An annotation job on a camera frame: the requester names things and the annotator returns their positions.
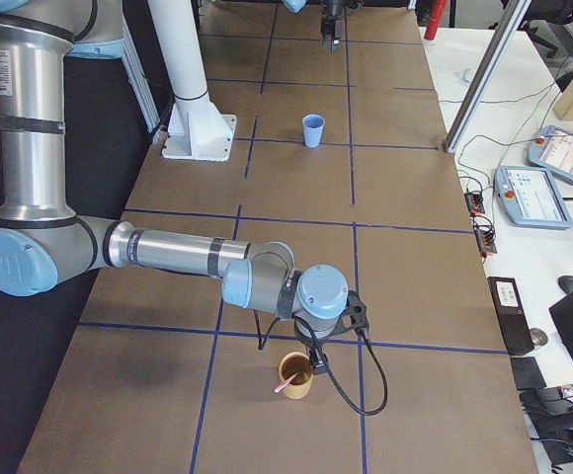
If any teach pendant tablet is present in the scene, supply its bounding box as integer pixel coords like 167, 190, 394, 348
527, 125, 573, 184
494, 166, 573, 230

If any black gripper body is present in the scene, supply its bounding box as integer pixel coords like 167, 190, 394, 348
321, 0, 347, 28
293, 320, 331, 363

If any black flat box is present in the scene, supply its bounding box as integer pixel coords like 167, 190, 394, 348
510, 356, 546, 391

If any black power adapter box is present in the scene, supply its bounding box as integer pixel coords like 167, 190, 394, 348
487, 276, 534, 356

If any upper orange connector block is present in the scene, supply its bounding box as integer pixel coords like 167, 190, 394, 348
464, 191, 485, 217

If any white pedestal column base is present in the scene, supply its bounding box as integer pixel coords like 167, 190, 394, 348
148, 0, 237, 162

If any light blue ribbed cup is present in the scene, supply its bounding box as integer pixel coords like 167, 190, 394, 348
301, 114, 325, 148

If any far teach pendant tablet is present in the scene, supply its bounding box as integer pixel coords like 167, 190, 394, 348
527, 125, 573, 184

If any black computer mouse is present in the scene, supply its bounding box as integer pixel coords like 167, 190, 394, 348
557, 275, 573, 294

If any orange connector block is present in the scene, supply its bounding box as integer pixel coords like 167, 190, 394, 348
473, 224, 497, 258
464, 191, 485, 217

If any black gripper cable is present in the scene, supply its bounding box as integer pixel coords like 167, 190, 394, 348
251, 309, 389, 415

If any red cylinder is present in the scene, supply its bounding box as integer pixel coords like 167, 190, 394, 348
424, 0, 449, 41

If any lower orange connector block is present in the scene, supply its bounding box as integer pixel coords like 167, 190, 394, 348
473, 224, 497, 258

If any near teach pendant tablet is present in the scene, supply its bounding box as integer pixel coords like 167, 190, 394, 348
494, 166, 573, 230

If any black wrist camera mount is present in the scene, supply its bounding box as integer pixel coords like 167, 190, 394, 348
336, 290, 369, 341

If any aluminium frame post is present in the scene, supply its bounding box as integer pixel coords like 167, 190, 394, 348
443, 0, 532, 154

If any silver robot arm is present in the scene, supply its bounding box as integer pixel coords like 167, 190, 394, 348
0, 1, 350, 373
282, 0, 348, 51

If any bamboo wooden cup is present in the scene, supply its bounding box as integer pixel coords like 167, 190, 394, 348
278, 352, 313, 400

